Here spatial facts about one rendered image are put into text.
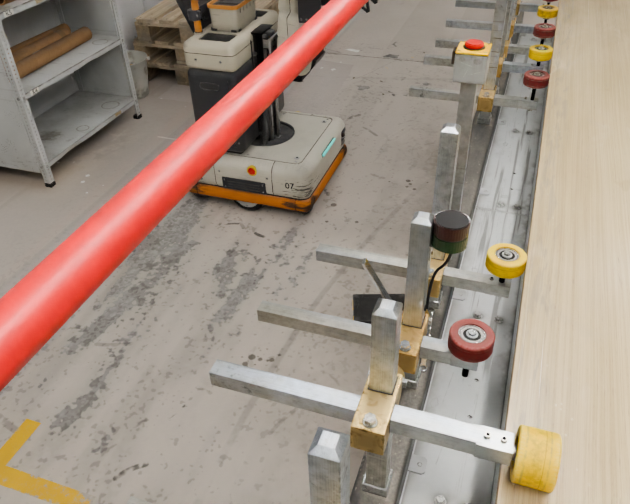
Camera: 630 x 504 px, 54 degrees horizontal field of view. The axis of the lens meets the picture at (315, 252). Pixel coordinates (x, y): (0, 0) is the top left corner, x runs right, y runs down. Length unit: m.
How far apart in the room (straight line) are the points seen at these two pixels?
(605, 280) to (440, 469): 0.49
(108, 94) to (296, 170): 1.77
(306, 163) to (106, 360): 1.24
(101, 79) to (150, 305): 2.00
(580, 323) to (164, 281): 1.90
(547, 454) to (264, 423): 1.35
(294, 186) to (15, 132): 1.49
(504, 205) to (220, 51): 1.40
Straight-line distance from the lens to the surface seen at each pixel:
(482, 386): 1.43
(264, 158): 2.93
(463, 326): 1.14
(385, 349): 0.87
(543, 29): 2.64
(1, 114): 3.53
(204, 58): 2.82
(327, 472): 0.66
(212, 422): 2.15
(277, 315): 1.22
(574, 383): 1.11
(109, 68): 4.16
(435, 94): 2.25
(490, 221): 1.92
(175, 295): 2.63
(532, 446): 0.91
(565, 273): 1.31
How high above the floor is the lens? 1.69
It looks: 38 degrees down
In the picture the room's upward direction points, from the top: 2 degrees counter-clockwise
